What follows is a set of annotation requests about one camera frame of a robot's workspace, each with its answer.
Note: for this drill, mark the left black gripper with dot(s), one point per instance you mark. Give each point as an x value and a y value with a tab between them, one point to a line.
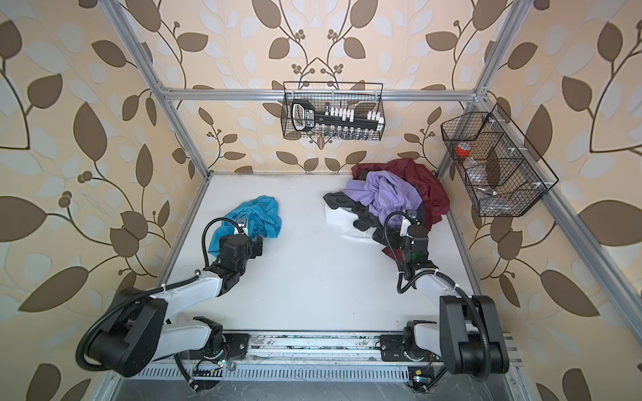
256	247

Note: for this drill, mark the teal cloth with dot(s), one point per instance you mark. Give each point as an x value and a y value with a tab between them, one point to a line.
263	220

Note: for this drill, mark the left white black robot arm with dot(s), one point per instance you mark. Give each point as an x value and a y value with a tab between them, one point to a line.
139	327

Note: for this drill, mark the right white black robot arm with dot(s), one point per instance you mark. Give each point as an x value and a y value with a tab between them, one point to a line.
467	336

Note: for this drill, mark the dark grey cloth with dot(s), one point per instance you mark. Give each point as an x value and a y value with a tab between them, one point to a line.
339	199

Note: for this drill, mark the maroon cloth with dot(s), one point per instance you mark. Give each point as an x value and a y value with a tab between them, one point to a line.
436	203

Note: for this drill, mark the lavender purple cloth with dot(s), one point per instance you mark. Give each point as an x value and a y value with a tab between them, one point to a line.
384	193

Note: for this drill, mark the white cloth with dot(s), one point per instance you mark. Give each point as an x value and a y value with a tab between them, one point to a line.
351	226

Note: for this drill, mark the red capped clear bottle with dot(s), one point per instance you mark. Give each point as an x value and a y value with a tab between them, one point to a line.
464	155

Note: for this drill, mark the black socket tool set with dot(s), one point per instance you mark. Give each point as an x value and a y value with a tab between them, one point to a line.
306	118

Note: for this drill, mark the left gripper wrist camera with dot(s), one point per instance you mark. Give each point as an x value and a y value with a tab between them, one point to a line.
241	224

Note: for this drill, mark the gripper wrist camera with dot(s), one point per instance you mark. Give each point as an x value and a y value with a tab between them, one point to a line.
406	223
241	224

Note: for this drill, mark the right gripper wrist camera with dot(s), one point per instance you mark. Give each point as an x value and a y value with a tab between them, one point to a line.
406	223

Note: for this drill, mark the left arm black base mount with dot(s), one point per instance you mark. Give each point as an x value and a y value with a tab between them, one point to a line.
230	345

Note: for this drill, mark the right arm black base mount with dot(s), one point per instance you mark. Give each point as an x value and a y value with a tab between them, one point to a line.
394	348

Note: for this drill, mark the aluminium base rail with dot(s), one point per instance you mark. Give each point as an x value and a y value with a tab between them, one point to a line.
298	356

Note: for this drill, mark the right black wire basket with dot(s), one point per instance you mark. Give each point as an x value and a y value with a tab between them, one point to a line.
511	176

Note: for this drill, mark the black wire basket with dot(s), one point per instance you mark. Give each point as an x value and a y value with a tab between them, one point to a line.
362	96
511	176

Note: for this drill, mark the back black wire basket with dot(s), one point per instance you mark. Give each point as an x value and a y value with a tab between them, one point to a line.
362	96

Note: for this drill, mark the aluminium frame right post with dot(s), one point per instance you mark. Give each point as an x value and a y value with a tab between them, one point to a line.
477	99

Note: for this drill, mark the aluminium frame post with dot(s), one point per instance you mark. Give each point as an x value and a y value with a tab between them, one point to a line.
477	99
115	14

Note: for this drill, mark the aluminium frame left post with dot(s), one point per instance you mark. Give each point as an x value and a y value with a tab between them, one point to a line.
115	14

